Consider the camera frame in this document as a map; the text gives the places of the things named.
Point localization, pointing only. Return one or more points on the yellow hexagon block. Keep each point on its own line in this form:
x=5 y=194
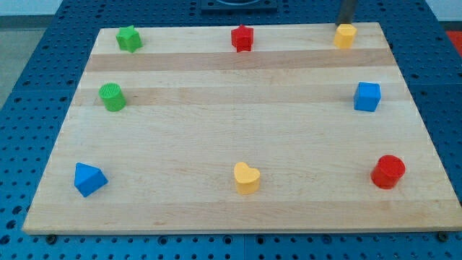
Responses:
x=345 y=36

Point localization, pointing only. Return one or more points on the yellow heart block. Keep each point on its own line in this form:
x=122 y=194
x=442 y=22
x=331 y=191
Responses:
x=247 y=179

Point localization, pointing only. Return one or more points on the wooden board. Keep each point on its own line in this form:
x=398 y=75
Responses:
x=195 y=107

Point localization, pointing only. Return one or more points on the red star block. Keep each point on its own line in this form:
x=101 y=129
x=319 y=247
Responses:
x=242 y=38

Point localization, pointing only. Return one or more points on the green cylinder block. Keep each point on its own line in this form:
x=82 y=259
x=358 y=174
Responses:
x=112 y=97

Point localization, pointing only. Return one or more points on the green star block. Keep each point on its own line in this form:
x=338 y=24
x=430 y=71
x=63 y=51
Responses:
x=128 y=39

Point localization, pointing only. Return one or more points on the blue cube block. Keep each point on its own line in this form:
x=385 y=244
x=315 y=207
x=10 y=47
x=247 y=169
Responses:
x=367 y=96

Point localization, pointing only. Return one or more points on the blue triangle block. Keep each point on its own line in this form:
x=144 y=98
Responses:
x=88 y=179

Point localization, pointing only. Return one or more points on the red cylinder block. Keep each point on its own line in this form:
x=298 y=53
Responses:
x=387 y=172

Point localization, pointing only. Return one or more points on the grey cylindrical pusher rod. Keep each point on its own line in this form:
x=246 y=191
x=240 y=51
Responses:
x=346 y=13

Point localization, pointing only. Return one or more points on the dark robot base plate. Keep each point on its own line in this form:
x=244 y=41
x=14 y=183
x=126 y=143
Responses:
x=238 y=5

